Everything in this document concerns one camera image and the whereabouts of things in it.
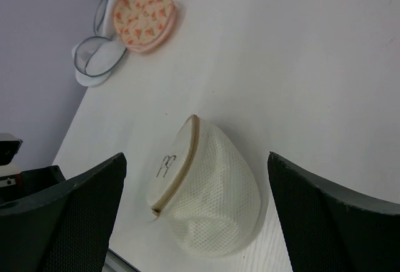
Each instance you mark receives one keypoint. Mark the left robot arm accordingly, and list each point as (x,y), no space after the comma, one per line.
(16,184)

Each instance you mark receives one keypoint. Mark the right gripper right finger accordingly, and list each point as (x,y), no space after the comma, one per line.
(328,227)

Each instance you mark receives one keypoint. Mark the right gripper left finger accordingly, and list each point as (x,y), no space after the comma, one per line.
(66,224)

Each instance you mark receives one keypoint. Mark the floral peach laundry bag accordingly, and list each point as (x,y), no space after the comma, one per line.
(142,25)

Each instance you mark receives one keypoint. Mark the white grey-trimmed mesh bag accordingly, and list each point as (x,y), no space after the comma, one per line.
(95,58)

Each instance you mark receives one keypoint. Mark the white mesh laundry bag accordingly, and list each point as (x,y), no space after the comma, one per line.
(205,190)

